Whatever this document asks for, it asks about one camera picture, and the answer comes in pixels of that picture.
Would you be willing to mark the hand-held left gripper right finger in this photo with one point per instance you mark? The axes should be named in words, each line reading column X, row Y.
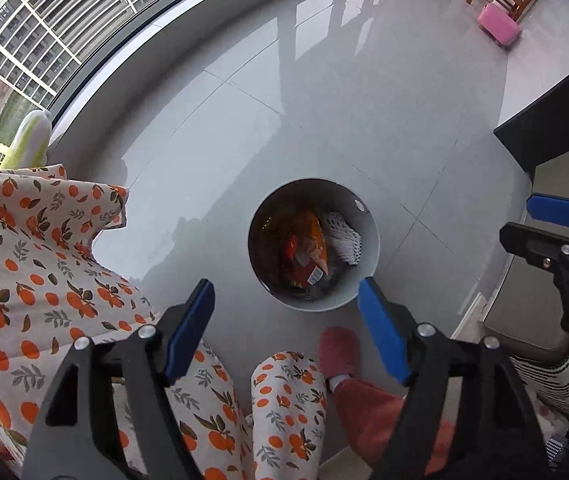
column 384, row 330

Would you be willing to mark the grey round bin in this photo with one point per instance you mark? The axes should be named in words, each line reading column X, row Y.
column 274, row 205

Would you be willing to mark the orange snack bag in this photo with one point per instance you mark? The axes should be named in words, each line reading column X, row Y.
column 309, row 250

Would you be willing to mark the grey high-rise building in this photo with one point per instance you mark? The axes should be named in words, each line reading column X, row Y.
column 54, row 20

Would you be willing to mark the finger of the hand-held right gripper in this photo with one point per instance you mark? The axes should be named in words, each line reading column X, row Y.
column 559, row 210
column 534, row 245

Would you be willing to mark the white foam net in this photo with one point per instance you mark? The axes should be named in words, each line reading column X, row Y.
column 345, row 240

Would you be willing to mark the black-and-white striped cloth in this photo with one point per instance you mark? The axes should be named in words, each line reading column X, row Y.
column 564, row 385

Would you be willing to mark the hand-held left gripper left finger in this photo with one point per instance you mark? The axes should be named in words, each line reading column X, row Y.
column 189, row 330

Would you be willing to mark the pink stool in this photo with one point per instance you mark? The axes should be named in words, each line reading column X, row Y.
column 499, row 25

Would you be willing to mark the grey ottoman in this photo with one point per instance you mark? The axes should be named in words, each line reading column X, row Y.
column 519, row 310

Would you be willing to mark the person's right leg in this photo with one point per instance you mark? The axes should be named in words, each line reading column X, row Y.
column 379, row 420

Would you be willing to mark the table with orange-print tablecloth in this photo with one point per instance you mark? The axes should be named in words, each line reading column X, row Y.
column 29, row 280

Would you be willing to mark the black desk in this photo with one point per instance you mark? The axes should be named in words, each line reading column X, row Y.
column 554, row 125

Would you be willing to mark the person's right pink slipper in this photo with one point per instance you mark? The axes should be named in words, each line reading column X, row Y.
column 339, row 352

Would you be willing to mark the black window frame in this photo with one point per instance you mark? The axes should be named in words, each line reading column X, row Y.
column 114, row 55

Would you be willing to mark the green cabbage plush toy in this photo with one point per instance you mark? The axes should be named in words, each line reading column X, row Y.
column 29, row 137

